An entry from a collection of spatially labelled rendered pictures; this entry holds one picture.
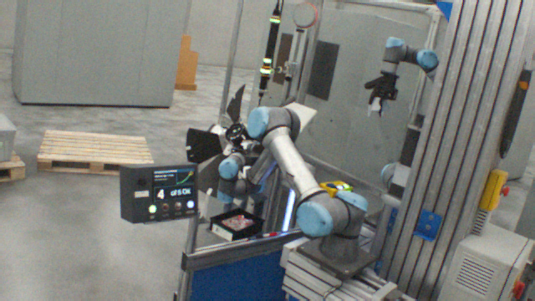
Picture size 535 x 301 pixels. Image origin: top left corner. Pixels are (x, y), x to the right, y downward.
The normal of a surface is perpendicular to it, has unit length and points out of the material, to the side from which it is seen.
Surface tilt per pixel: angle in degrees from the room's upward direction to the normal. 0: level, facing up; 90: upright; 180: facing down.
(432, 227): 90
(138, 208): 75
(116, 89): 90
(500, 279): 90
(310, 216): 94
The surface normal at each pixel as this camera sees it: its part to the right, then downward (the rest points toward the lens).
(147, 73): 0.59, 0.33
